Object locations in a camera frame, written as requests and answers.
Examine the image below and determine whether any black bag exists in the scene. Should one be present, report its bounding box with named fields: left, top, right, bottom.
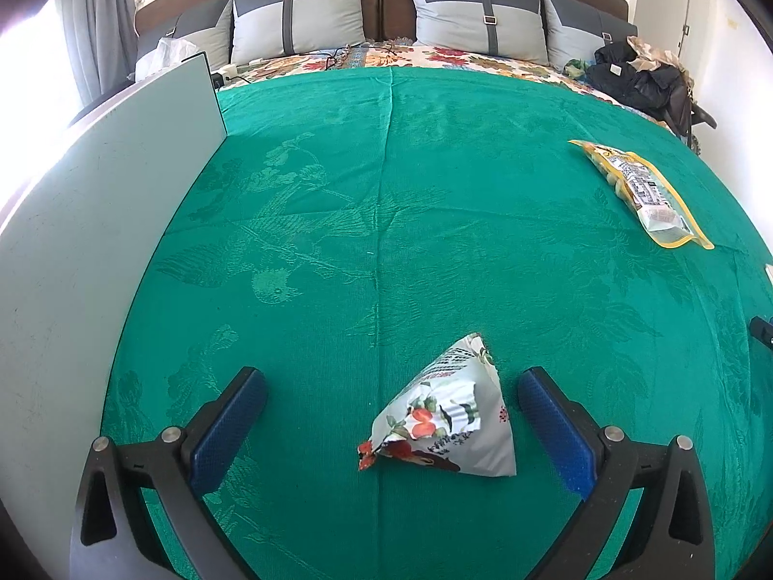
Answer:
left=585, top=42, right=697, bottom=135

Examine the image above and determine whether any grey two-tone pillow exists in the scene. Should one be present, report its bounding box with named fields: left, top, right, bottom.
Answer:
left=230, top=0, right=371, bottom=67
left=541, top=0, right=639, bottom=72
left=135, top=0, right=236, bottom=70
left=402, top=0, right=548, bottom=65

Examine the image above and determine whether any yellow-trimmed nut bag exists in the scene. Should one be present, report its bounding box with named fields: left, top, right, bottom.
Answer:
left=567, top=139, right=716, bottom=252

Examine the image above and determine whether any floral sofa cover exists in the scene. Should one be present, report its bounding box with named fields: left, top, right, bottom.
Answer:
left=210, top=41, right=704, bottom=140

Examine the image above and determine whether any grey curtain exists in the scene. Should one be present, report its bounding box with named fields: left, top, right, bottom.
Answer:
left=56, top=0, right=139, bottom=113

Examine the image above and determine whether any white power strip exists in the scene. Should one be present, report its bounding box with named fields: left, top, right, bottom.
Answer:
left=211, top=60, right=268, bottom=84

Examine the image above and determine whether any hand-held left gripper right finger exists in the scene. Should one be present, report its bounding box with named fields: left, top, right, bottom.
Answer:
left=517, top=366, right=717, bottom=580

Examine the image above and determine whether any dark cable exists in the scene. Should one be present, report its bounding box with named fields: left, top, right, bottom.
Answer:
left=313, top=42, right=366, bottom=72

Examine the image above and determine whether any beige crumpled cloth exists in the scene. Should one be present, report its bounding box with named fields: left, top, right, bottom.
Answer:
left=627, top=34, right=687, bottom=72

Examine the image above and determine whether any clear plastic bag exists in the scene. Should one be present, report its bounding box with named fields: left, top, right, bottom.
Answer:
left=135, top=36, right=201, bottom=81

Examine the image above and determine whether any green tablecloth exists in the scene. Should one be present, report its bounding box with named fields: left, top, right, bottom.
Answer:
left=99, top=65, right=773, bottom=580

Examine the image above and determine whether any white triangular snack packet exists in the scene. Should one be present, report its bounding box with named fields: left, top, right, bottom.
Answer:
left=356, top=332, right=519, bottom=480

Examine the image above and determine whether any grey cardboard box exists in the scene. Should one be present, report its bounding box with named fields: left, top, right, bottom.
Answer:
left=0, top=51, right=229, bottom=580

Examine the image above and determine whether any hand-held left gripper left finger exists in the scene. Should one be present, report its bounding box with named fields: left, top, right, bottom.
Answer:
left=69, top=365, right=270, bottom=580

